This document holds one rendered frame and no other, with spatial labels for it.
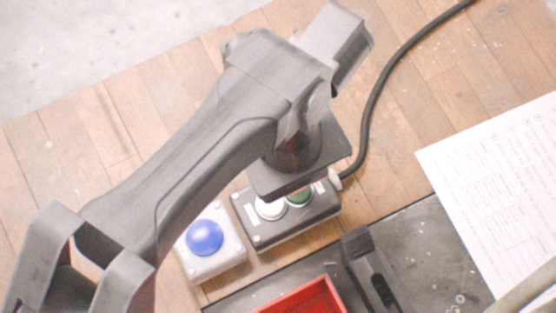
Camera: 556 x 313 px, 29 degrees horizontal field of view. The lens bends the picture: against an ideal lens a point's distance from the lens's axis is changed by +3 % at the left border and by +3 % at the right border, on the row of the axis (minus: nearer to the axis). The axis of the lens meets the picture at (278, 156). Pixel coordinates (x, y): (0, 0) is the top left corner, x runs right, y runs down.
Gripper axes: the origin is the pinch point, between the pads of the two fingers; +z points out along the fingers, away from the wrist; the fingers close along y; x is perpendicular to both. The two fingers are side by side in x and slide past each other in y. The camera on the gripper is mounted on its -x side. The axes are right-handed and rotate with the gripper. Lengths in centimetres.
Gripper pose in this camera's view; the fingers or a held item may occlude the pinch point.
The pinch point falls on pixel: (298, 177)
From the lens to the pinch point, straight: 109.6
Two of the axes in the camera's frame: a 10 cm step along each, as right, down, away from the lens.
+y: -8.9, 4.4, -0.9
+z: 0.8, 3.5, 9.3
